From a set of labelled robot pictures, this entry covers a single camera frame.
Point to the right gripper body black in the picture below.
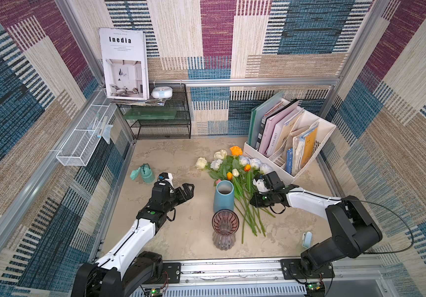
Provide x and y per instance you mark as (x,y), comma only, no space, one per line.
(264,197)

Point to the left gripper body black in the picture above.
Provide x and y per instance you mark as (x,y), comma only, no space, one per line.
(171,202)

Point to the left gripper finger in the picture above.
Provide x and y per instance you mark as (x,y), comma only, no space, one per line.
(180,198)
(187,190)

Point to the blue cylindrical vase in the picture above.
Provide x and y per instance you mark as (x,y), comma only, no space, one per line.
(224,196)

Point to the white tulip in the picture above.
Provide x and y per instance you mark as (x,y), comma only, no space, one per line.
(235,172)

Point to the orange rose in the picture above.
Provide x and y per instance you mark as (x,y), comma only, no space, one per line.
(236,151)

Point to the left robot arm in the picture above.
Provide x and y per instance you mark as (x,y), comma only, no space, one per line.
(126,267)

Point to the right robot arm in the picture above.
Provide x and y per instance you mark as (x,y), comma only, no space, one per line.
(353,231)

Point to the teal small watering can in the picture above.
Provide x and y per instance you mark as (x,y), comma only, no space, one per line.
(145,172)

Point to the cream rose upper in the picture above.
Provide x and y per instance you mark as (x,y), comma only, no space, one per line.
(220,155)

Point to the small light blue object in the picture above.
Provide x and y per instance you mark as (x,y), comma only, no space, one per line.
(306,240)

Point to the white file organizer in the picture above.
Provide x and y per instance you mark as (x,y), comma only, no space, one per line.
(279,155)

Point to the orange yellow booklet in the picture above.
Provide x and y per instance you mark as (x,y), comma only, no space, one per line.
(304,148)

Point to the pink book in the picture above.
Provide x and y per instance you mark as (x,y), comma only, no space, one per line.
(269,121)

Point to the green folder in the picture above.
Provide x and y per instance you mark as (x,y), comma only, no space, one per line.
(258,113)

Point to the green glass shelf plate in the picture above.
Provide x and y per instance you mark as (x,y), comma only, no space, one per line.
(150,114)

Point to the white round device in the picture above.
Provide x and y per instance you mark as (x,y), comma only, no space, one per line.
(163,92)

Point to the Inedia magazine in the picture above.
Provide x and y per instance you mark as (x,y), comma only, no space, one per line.
(124,60)

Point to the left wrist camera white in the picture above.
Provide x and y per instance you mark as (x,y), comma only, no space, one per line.
(166,178)

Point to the black wire shelf rack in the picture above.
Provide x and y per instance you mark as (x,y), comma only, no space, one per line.
(178,128)

